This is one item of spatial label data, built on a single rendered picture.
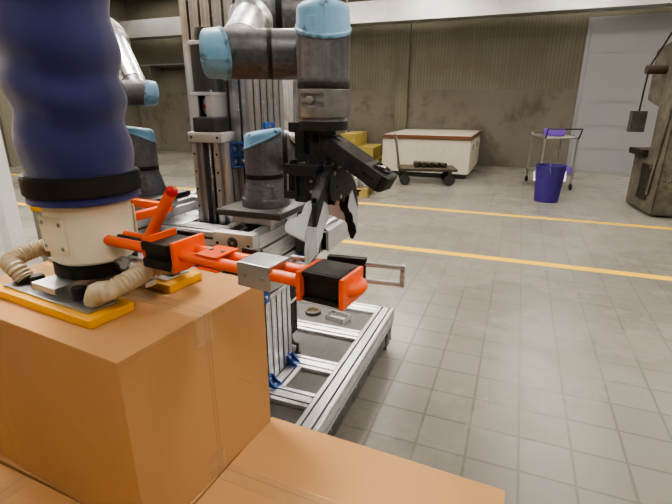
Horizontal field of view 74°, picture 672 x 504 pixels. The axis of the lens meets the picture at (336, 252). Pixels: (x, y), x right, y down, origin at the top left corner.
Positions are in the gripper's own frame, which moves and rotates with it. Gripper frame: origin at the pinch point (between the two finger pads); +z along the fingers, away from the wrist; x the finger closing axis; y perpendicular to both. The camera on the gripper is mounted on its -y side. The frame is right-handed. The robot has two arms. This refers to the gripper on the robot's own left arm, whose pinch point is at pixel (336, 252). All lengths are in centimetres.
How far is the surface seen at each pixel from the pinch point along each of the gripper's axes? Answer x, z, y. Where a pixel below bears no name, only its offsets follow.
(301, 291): 4.6, 5.8, 3.7
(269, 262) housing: 1.7, 3.3, 11.8
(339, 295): 5.1, 4.8, -3.3
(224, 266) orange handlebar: 3.8, 4.8, 20.0
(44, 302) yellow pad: 14, 16, 59
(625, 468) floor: -115, 112, -66
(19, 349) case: 21, 23, 59
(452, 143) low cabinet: -779, 52, 173
